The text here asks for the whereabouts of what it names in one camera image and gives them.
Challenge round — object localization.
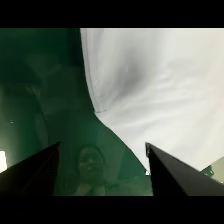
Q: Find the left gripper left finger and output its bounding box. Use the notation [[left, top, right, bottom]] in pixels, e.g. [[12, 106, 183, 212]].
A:
[[0, 141, 62, 197]]

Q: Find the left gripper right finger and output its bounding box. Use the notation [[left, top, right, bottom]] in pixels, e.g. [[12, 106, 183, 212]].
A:
[[145, 142, 224, 197]]

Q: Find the white shirt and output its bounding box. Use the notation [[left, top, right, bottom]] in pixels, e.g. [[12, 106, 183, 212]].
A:
[[79, 28, 224, 175]]

